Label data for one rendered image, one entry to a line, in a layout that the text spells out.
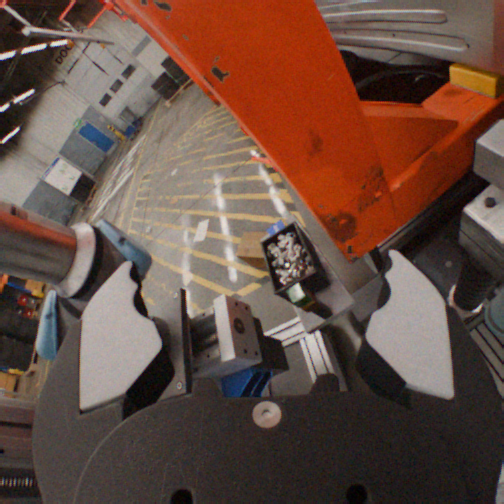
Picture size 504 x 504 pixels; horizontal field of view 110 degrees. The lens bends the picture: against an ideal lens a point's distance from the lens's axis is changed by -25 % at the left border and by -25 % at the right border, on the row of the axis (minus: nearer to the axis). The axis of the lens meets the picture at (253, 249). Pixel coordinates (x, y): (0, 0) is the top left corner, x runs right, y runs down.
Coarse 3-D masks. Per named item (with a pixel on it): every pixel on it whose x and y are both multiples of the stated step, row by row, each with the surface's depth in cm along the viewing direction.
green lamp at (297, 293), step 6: (294, 288) 52; (300, 288) 51; (306, 288) 54; (288, 294) 52; (294, 294) 51; (300, 294) 51; (306, 294) 50; (294, 300) 51; (300, 300) 51; (306, 300) 51; (300, 306) 53
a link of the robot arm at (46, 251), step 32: (0, 224) 19; (32, 224) 22; (96, 224) 34; (0, 256) 19; (32, 256) 22; (64, 256) 26; (96, 256) 29; (128, 256) 33; (64, 288) 28; (96, 288) 30
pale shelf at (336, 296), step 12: (312, 240) 81; (324, 264) 74; (336, 276) 69; (324, 288) 70; (336, 288) 68; (324, 300) 68; (336, 300) 66; (348, 300) 64; (300, 312) 71; (336, 312) 65; (312, 324) 67; (324, 324) 67
